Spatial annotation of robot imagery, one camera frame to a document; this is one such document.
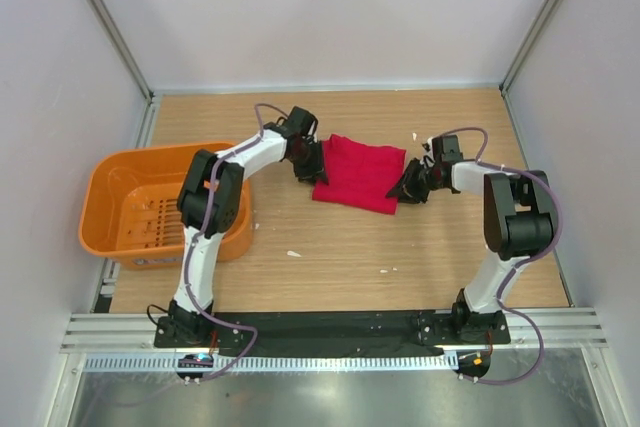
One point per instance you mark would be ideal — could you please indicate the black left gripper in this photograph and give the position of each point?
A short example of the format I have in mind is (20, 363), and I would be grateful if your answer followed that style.
(317, 170)

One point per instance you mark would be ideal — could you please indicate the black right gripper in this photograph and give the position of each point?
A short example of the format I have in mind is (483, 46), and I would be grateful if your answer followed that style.
(408, 179)

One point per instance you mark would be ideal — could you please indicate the red t shirt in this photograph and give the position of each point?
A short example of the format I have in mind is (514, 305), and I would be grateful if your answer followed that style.
(360, 175)

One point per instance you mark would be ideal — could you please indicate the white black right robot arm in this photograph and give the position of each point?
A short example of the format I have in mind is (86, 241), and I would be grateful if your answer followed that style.
(520, 223)

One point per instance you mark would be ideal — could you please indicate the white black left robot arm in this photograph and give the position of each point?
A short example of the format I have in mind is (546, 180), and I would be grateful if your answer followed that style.
(209, 204)

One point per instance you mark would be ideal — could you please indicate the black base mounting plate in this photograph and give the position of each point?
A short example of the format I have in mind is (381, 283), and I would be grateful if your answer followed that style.
(373, 334)

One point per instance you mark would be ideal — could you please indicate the orange plastic basket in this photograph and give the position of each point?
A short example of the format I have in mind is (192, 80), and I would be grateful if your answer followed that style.
(131, 209)

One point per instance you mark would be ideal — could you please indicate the aluminium frame rail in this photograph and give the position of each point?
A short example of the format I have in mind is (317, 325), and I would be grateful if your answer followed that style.
(551, 327)

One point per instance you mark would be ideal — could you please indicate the white slotted cable duct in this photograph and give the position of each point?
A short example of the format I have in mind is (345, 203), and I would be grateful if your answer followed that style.
(184, 363)

